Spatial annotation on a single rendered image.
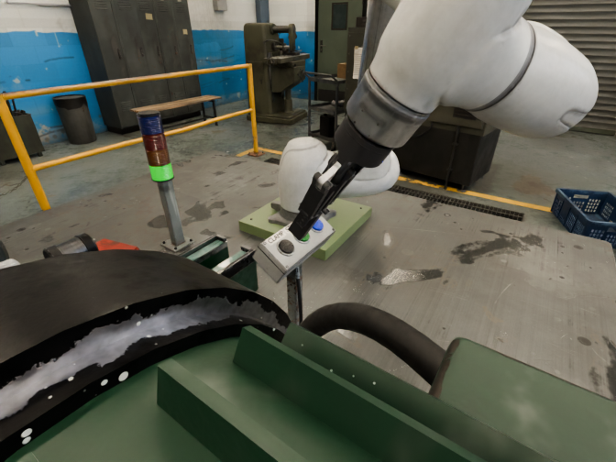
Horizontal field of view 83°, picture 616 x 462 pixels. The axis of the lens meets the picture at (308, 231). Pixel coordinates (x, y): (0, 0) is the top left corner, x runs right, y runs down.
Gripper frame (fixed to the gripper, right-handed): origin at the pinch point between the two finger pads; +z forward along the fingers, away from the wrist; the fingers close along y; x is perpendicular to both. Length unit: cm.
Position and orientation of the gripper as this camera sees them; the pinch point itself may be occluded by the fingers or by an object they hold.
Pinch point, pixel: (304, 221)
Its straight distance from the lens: 58.1
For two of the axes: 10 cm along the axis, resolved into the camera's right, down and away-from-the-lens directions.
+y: -5.7, 4.2, -7.1
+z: -4.4, 5.7, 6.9
